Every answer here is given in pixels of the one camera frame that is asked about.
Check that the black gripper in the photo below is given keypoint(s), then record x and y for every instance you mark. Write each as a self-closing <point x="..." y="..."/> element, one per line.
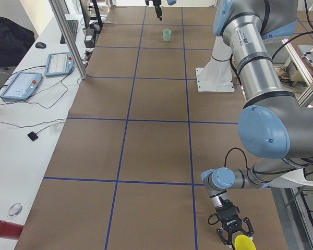
<point x="158" y="10"/>
<point x="230" y="223"/>

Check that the yellow plastic cup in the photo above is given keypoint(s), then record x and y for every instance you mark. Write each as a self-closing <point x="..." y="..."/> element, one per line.
<point x="243" y="242"/>

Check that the green plastic cup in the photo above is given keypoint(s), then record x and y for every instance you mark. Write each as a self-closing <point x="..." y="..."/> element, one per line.
<point x="167" y="33"/>

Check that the black computer monitor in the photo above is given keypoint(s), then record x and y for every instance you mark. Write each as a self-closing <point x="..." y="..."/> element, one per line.
<point x="86" y="15"/>

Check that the black power adapter box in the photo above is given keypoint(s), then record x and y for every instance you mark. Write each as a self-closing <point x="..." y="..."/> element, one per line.
<point x="89" y="38"/>

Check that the black keyboard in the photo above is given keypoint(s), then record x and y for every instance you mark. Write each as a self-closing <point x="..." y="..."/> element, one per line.
<point x="73" y="27"/>

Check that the far blue teach pendant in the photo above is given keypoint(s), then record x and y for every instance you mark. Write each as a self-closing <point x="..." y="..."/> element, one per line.
<point x="59" y="64"/>

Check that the blue teach pendant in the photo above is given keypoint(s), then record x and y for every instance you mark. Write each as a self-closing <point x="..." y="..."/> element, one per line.
<point x="22" y="86"/>
<point x="59" y="64"/>

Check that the black computer mouse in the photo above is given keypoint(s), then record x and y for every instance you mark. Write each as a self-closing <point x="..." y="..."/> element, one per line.
<point x="40" y="45"/>

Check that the brown paper table mat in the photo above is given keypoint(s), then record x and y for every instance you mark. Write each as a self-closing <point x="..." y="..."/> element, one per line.
<point x="125" y="173"/>

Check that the seated person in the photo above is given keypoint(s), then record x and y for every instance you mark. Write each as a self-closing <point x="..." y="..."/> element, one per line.
<point x="15" y="41"/>

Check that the near blue teach pendant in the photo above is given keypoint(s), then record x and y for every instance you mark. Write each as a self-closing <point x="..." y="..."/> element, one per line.
<point x="22" y="86"/>

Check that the small black square device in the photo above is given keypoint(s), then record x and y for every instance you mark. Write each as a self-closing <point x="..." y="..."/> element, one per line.
<point x="32" y="136"/>

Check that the clear tape roll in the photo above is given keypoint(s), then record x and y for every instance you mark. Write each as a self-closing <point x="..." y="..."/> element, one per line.
<point x="15" y="209"/>

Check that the red cylinder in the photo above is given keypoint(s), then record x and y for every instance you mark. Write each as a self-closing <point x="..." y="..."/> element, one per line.
<point x="10" y="230"/>

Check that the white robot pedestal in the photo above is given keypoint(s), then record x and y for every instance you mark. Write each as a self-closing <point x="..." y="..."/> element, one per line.
<point x="216" y="75"/>

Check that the aluminium frame post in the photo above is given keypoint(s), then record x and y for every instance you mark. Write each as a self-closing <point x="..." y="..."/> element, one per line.
<point x="62" y="23"/>

